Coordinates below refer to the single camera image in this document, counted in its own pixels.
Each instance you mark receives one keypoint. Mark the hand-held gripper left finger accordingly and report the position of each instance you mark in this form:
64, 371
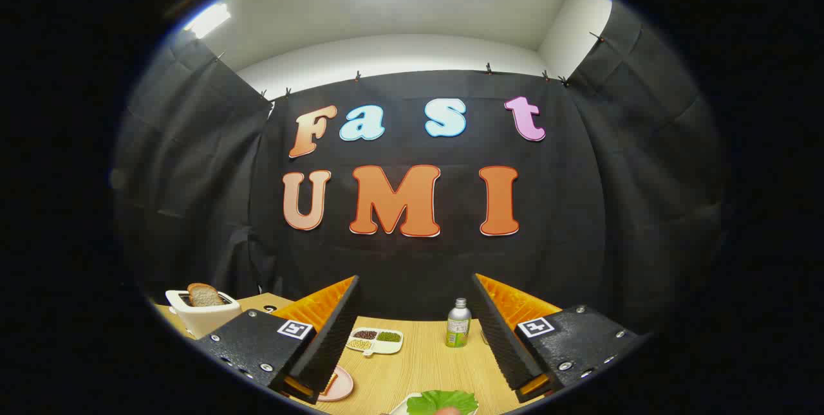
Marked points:
335, 338

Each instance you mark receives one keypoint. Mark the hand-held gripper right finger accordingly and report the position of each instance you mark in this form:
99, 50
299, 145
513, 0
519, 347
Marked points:
499, 338

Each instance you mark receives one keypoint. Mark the green lettuce leaf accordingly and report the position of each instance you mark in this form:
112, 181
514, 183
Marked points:
441, 401

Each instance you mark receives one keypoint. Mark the thick toast bread slice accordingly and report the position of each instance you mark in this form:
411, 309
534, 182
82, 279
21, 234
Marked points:
205, 296

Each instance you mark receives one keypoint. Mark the yellow soybeans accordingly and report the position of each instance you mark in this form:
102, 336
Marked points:
358, 343

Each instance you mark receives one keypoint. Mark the dark red beans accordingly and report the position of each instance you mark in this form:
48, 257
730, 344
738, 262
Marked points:
365, 334

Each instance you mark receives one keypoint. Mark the green label bottle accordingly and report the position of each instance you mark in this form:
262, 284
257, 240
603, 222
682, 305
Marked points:
458, 328

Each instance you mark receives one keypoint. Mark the pink round plate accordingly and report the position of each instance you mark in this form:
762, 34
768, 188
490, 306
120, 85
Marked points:
344, 384

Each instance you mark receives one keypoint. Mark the green mung beans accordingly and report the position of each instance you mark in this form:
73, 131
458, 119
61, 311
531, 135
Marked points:
388, 336

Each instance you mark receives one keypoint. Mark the white divided dish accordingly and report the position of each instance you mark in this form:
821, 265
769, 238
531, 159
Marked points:
394, 347

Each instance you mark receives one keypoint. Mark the black backdrop cloth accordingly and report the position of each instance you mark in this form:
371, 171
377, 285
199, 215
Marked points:
412, 260

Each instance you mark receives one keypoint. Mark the white toaster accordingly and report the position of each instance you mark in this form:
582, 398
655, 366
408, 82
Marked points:
206, 323

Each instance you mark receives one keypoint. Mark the ceiling light panel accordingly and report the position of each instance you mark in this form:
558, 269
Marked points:
207, 20

